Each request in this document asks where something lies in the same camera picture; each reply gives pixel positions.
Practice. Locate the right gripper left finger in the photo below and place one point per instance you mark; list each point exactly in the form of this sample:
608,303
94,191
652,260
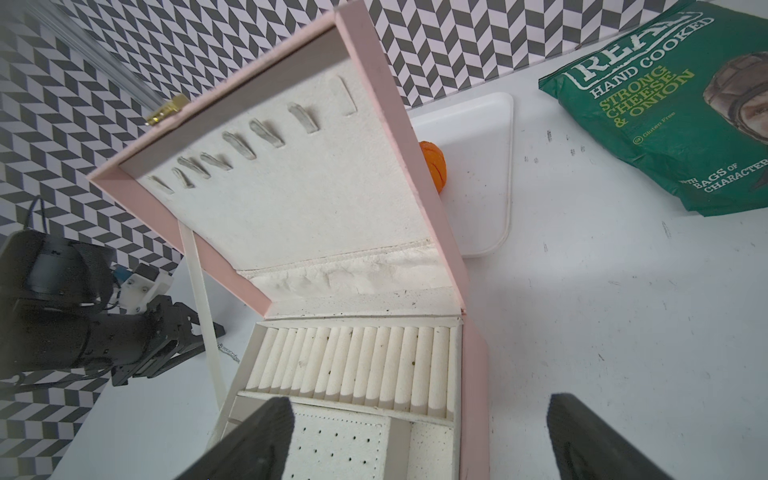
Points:
256,449

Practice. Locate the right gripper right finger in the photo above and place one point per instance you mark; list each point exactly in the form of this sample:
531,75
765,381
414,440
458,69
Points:
586,447

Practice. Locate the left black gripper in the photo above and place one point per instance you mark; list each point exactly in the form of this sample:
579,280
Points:
144,345

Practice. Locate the pink jewelry box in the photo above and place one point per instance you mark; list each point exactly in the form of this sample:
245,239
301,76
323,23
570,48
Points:
299,185

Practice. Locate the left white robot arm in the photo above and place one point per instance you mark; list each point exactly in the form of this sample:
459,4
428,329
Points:
55,314

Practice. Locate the small orange pumpkin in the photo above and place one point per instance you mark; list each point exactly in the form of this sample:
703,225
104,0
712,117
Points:
436,163

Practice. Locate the white rectangular tray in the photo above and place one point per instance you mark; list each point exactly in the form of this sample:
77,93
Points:
476,138

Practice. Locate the green crisps bag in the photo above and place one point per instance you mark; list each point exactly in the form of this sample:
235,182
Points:
683,99

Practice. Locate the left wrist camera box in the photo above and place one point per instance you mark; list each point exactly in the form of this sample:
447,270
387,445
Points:
135,289

